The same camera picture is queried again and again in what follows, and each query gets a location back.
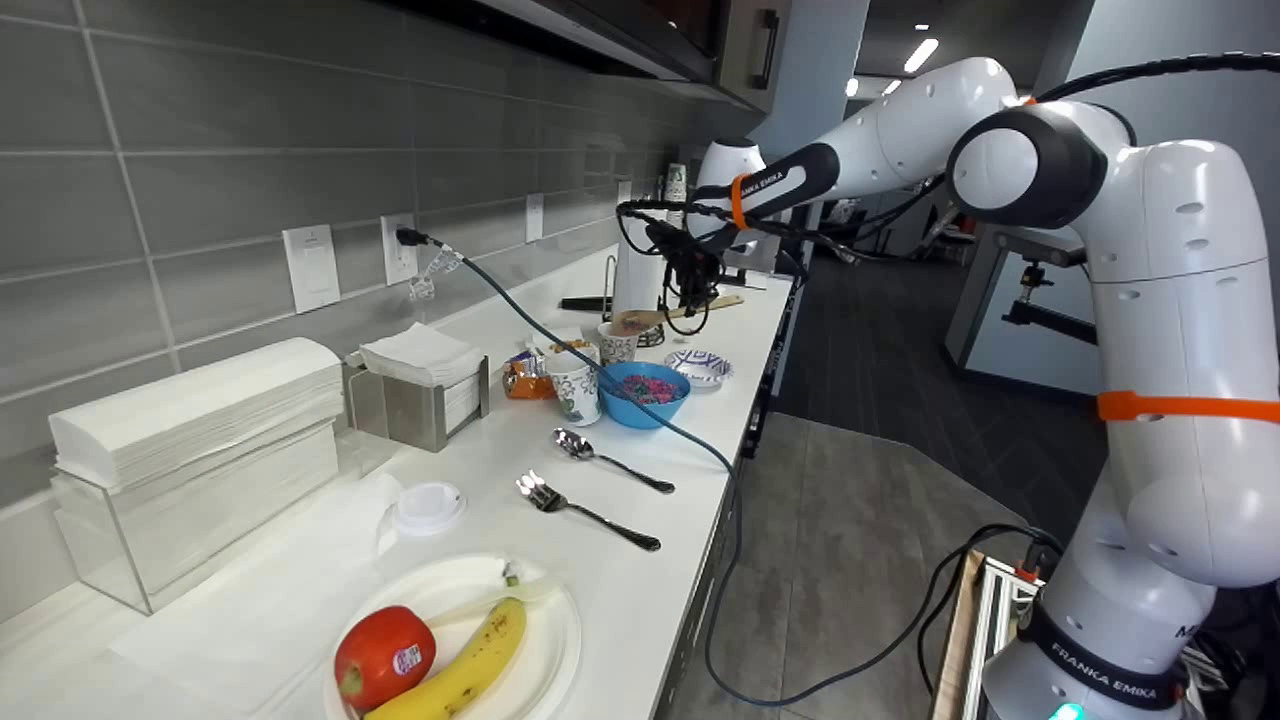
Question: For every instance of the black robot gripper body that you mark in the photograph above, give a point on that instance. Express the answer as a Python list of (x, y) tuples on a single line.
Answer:
[(694, 261)]

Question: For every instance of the wooden cooking spoon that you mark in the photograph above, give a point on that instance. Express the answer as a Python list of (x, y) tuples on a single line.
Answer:
[(666, 320)]

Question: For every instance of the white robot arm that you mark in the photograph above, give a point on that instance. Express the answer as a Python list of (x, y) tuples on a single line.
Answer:
[(1181, 298)]

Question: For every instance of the blue plastic bowl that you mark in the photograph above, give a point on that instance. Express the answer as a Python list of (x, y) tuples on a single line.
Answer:
[(640, 392)]

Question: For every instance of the white paper towel roll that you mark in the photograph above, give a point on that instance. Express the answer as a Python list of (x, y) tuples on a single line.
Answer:
[(636, 270)]

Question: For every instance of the black kitchen tongs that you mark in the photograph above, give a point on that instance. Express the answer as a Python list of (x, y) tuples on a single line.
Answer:
[(602, 305)]

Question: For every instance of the orange snack packet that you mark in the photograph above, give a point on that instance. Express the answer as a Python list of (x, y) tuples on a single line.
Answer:
[(527, 381)]

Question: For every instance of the silver spoon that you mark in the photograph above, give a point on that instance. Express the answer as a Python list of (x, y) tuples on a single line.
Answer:
[(584, 451)]

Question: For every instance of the silver fork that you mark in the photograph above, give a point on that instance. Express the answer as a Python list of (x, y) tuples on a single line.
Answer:
[(545, 497)]

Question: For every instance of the napkin holder with napkins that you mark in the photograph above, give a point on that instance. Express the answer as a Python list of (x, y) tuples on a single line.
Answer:
[(419, 387)]

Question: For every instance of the white round lid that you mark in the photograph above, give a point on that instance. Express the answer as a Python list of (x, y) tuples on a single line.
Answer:
[(424, 511)]

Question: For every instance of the yellow banana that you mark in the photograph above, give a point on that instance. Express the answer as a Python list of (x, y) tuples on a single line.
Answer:
[(472, 669)]

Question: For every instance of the white plate with fruit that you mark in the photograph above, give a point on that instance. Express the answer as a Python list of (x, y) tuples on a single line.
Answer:
[(453, 603)]

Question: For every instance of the red apple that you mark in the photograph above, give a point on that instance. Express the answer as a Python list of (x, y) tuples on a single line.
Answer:
[(380, 659)]

